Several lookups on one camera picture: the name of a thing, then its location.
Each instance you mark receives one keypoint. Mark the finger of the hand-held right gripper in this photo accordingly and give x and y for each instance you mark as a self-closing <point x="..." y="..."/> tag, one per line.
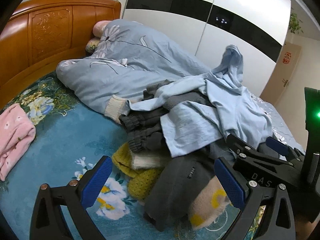
<point x="277" y="145"/>
<point x="250" y="160"/>

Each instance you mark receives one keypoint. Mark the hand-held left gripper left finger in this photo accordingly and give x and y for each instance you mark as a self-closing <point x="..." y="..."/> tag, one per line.
<point x="96" y="182"/>

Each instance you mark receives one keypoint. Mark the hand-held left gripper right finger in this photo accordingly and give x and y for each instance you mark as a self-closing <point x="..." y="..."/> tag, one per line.
<point x="230" y="182"/>

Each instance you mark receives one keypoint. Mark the light blue shirt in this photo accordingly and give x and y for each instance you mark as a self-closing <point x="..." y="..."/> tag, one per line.
<point x="225" y="110"/>

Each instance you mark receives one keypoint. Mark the beige fuzzy garment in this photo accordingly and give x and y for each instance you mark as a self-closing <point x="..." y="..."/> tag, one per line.
<point x="210" y="205"/>

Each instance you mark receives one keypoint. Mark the yellow knit sweater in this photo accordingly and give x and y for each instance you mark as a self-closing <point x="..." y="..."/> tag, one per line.
<point x="142" y="182"/>

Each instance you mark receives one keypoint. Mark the beige wooden door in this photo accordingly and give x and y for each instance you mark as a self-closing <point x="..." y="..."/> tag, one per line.
<point x="287" y="75"/>

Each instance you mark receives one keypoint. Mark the teal floral bed sheet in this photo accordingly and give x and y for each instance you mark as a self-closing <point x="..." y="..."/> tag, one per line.
<point x="62" y="142"/>

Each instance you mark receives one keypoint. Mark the dark grey garment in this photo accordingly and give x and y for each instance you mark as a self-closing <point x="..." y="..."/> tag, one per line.
<point x="175" y="180"/>

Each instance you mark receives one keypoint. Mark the white fuzzy cloth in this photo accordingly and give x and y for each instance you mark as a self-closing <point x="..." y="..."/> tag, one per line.
<point x="147" y="161"/>

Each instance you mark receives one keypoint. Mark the red door decoration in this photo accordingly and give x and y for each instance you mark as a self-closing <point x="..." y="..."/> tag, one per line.
<point x="287" y="57"/>

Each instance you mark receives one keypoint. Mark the grey pants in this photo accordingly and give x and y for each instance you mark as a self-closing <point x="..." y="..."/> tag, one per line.
<point x="147" y="127"/>

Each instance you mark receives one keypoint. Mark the pink floral garment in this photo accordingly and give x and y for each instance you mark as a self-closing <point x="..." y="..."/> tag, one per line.
<point x="13" y="135"/>

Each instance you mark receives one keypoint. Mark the green plant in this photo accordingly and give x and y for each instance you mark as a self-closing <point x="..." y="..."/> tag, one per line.
<point x="296" y="22"/>

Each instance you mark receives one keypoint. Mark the blue floral duvet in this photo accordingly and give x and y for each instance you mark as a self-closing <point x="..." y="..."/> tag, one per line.
<point x="140" y="62"/>

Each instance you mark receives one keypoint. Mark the floral pillow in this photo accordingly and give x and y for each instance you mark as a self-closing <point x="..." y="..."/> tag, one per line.
<point x="91" y="46"/>

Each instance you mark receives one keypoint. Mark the white wardrobe with black stripe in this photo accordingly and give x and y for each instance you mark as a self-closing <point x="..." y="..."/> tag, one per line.
<point x="175" y="30"/>

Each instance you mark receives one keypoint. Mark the carved wooden headboard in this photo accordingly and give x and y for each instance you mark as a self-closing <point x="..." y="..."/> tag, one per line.
<point x="50" y="37"/>

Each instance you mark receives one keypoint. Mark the pink pillow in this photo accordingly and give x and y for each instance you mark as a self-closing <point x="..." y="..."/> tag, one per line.
<point x="98" y="28"/>

